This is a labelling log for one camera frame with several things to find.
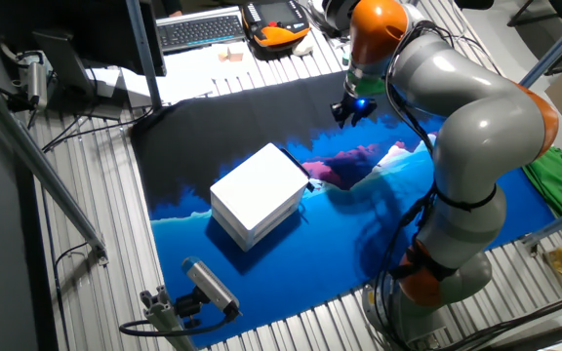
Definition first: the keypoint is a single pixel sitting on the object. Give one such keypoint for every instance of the green cloth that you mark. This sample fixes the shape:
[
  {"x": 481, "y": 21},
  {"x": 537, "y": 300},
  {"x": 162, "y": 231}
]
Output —
[{"x": 559, "y": 180}]

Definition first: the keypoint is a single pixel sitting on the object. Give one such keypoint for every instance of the black round spool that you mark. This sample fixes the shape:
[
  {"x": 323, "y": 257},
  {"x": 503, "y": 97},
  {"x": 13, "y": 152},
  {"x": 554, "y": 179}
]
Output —
[{"x": 334, "y": 17}]

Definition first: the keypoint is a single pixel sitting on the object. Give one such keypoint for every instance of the larger light wooden block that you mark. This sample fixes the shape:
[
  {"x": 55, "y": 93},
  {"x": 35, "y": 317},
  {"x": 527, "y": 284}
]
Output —
[{"x": 235, "y": 53}]

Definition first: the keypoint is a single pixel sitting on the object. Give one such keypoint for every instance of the blue grey aluminium frame bar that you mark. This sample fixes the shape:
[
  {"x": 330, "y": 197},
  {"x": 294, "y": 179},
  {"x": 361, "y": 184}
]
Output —
[
  {"x": 559, "y": 46},
  {"x": 561, "y": 222}
]

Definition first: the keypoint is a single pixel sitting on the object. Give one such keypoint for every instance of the grey monitor stand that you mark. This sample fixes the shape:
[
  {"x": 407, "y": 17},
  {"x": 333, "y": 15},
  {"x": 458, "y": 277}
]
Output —
[{"x": 64, "y": 63}]

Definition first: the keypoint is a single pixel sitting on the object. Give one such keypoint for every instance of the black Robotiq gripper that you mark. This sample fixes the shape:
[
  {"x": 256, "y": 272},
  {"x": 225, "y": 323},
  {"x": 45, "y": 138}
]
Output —
[{"x": 356, "y": 106}]

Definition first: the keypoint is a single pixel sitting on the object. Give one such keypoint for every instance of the dark floor beam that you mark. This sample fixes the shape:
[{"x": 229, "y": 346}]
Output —
[{"x": 544, "y": 336}]

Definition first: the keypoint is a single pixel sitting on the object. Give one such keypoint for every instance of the small light wooden block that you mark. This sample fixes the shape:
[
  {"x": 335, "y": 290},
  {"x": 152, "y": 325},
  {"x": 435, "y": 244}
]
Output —
[{"x": 222, "y": 56}]

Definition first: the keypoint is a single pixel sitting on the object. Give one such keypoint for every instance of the blue forest print mat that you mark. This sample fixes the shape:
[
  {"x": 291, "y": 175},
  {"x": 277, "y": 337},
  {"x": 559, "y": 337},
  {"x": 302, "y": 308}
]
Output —
[{"x": 286, "y": 273}]

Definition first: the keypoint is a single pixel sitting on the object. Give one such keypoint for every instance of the short aluminium profile stub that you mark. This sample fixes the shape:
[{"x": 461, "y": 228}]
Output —
[{"x": 164, "y": 317}]

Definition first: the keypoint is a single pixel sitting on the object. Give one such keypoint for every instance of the white paper sheet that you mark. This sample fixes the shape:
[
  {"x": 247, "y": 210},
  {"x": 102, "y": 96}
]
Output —
[{"x": 193, "y": 73}]

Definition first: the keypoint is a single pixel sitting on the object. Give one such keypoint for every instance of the dark sleeved forearm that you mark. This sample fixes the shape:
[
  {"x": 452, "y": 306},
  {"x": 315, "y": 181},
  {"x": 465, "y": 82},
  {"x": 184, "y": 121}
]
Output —
[{"x": 170, "y": 5}]

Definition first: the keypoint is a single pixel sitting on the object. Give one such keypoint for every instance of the long diagonal aluminium bar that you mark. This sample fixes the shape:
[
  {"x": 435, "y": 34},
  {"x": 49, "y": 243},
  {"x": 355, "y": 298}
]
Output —
[{"x": 42, "y": 168}]

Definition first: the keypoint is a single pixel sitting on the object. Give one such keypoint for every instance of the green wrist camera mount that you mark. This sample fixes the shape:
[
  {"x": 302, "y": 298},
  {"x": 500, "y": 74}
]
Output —
[{"x": 371, "y": 87}]

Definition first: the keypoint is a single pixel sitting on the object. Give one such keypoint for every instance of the orange black teach pendant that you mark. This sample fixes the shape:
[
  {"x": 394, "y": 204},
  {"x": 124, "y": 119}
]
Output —
[{"x": 276, "y": 34}]

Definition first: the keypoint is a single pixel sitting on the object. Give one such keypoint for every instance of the white drawer cabinet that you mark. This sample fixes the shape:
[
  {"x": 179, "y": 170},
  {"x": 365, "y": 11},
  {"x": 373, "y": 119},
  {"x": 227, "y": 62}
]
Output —
[{"x": 256, "y": 195}]

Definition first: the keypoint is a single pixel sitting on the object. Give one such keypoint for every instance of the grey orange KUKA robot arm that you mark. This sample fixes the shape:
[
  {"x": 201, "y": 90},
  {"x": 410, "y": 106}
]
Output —
[{"x": 486, "y": 122}]

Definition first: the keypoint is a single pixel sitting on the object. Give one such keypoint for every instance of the black computer keyboard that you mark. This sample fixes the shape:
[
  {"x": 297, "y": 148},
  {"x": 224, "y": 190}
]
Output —
[{"x": 198, "y": 31}]

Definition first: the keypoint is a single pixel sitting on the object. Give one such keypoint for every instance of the person's bare hand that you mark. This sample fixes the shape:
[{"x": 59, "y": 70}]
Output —
[{"x": 175, "y": 13}]

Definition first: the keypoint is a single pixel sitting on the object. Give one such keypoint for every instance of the black computer monitor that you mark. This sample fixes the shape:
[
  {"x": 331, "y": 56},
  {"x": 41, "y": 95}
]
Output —
[{"x": 91, "y": 29}]

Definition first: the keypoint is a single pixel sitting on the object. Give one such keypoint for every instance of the silver camera with blue cap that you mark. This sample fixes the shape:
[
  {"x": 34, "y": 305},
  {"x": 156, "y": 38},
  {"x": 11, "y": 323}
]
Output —
[{"x": 210, "y": 285}]

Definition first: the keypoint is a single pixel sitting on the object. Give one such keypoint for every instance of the black camera ball mount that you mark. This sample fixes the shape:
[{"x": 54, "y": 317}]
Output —
[{"x": 188, "y": 307}]

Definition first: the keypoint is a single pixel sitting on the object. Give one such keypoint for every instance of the upright aluminium frame post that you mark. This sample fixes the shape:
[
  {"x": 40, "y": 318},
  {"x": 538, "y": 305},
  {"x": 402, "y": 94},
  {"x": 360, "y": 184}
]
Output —
[{"x": 143, "y": 53}]

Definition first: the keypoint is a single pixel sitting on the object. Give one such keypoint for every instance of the silver depth camera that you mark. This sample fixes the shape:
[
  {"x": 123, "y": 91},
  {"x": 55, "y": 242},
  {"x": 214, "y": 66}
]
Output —
[{"x": 37, "y": 83}]

